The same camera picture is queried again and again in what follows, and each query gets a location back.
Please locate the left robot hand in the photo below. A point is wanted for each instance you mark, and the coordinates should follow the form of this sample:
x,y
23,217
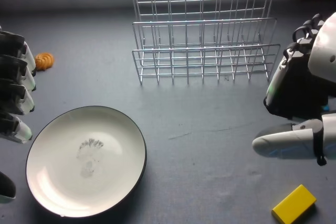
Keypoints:
x,y
15,77

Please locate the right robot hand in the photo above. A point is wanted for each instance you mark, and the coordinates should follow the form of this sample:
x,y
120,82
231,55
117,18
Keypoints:
x,y
296,90

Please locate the white plate with feathery smudge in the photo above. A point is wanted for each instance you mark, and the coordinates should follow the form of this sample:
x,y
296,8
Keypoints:
x,y
65,176

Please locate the orange swirl cookie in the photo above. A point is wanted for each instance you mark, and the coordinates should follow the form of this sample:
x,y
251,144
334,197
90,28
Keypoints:
x,y
44,61

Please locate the yellow rectangular block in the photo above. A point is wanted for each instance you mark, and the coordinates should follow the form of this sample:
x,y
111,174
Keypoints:
x,y
294,204

